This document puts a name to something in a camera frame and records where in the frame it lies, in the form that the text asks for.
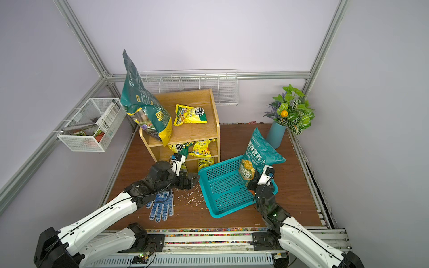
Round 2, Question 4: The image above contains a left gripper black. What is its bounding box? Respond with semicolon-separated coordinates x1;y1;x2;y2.
156;170;200;193

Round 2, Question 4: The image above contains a yellow green packet shelf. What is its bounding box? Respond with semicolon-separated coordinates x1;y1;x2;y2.
168;142;194;158

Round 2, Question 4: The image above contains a teal orange soil bag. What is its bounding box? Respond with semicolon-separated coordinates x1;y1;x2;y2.
239;128;286;186

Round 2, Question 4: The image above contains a teal plastic basket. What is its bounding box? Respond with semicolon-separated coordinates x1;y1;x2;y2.
198;156;278;218

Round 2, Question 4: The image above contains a yellow fertilizer packet top shelf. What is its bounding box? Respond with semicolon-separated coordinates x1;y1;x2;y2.
174;104;207;126

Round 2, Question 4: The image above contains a dark green yellow fertilizer bag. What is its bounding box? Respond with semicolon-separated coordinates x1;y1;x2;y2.
121;51;173;146

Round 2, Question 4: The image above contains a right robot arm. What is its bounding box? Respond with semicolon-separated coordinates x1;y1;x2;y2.
248;166;364;268

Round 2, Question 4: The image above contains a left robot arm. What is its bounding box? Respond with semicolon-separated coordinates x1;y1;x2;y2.
34;160;200;268

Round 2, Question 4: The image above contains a yellow packet bottom shelf right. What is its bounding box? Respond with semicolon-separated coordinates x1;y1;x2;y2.
198;157;214;171

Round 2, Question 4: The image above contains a yellow flower packet middle shelf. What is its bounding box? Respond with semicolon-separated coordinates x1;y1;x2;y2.
189;139;215;158

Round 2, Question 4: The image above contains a wooden three-tier shelf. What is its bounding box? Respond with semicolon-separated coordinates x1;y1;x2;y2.
139;89;221;172

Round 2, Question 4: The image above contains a blue dotted work glove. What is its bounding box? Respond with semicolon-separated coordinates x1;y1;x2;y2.
146;189;174;223

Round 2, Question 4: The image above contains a teal vase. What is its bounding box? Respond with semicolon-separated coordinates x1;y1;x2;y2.
265;122;287;149

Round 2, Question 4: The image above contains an artificial green plant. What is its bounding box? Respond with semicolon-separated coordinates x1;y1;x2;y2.
264;84;315;135

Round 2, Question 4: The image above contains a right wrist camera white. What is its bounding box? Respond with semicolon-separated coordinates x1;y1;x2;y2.
258;165;275;185

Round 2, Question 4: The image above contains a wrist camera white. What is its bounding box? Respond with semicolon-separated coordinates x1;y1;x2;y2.
170;153;186;176
258;165;275;185

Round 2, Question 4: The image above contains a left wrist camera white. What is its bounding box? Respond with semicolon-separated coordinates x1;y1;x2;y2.
170;153;186;176

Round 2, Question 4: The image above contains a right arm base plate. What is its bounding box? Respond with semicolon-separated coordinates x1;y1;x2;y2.
250;230;286;251

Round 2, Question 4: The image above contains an aluminium rail frame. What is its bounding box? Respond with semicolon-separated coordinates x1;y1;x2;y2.
61;227;359;268

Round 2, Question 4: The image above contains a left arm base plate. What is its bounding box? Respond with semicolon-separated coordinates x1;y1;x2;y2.
118;234;165;253

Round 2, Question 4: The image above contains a white wire rack back wall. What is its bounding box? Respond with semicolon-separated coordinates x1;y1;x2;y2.
140;70;239;106

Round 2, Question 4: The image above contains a white wire basket left wall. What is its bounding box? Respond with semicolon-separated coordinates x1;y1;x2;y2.
57;98;126;153

